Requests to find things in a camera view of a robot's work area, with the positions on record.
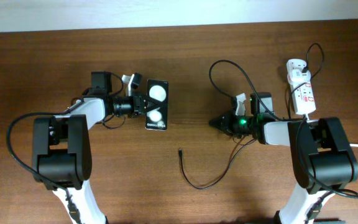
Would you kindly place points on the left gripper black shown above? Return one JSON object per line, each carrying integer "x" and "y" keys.
{"x": 138, "y": 104}

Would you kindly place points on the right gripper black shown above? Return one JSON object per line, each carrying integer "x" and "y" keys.
{"x": 226, "y": 123}

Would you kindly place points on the black Galaxy flip phone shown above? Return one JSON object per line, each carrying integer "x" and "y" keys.
{"x": 157, "y": 119}

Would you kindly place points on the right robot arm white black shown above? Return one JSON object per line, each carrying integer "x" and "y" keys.
{"x": 322, "y": 158}

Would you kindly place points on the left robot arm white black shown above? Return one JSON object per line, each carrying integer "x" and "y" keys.
{"x": 61, "y": 148}

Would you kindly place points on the white USB charger adapter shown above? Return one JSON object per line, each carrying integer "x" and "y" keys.
{"x": 295, "y": 73}

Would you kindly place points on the white power strip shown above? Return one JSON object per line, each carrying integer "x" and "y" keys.
{"x": 302, "y": 97}

